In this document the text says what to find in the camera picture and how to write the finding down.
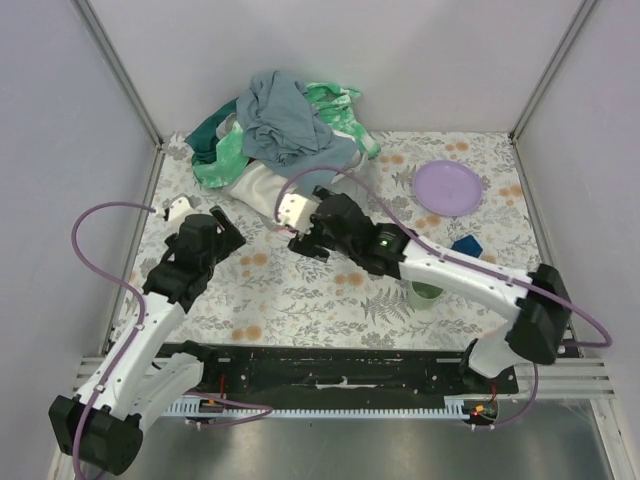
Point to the green plastic cup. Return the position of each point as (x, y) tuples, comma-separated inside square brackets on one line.
[(422, 296)]

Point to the light blue cable duct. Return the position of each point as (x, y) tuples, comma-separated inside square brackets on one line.
[(194, 407)]

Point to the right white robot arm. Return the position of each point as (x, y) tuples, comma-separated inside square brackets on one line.
[(533, 304)]

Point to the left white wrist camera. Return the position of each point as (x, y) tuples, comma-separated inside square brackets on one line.
[(175, 210)]

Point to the dark teal cloth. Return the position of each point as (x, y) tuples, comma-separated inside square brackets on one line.
[(204, 139)]

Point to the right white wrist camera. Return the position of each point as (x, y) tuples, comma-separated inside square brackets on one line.
[(295, 211)]

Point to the purple plastic plate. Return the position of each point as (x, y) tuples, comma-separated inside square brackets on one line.
[(447, 188)]

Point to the aluminium frame rail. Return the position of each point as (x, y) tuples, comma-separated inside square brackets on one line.
[(565, 375)]

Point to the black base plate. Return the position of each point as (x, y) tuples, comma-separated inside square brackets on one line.
[(287, 397)]

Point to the white grey cloth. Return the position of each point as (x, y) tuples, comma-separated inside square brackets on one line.
[(258, 186)]

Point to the green tie-dye cloth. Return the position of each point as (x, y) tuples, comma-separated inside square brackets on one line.
[(335, 106)]

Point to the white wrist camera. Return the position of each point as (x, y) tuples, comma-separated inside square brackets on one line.
[(295, 211), (175, 210)]

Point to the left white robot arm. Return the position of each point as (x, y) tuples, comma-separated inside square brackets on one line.
[(104, 423)]

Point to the blue-grey cloth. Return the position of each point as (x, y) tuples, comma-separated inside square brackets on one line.
[(284, 131)]

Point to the blue block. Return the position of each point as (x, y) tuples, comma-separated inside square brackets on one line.
[(468, 245)]

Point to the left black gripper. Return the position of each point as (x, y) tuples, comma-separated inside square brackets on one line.
[(220, 232)]

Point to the floral table mat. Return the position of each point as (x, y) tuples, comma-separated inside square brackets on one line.
[(266, 294)]

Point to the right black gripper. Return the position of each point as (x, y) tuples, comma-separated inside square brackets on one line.
[(317, 226)]

